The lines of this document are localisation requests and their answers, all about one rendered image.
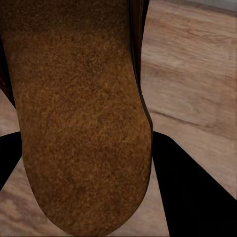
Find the sandal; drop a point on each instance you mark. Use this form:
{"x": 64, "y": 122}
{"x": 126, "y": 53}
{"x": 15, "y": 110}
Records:
{"x": 72, "y": 71}

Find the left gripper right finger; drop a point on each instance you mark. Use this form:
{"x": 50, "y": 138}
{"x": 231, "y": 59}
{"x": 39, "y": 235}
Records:
{"x": 195, "y": 204}

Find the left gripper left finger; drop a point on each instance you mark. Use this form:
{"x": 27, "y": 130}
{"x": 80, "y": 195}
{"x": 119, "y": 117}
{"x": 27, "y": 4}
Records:
{"x": 10, "y": 153}

